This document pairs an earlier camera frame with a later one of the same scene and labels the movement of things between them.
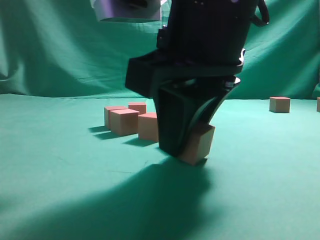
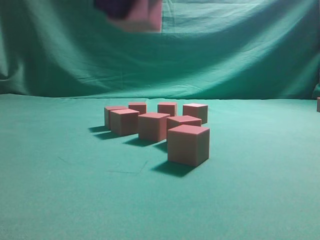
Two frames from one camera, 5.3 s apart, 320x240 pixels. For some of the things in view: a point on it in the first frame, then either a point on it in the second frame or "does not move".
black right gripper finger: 176,105 to 115,9
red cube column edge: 318,104 does not move
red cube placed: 141,107 does not move
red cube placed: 123,122 does not move
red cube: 148,126 does not move
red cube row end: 279,104 to 143,16
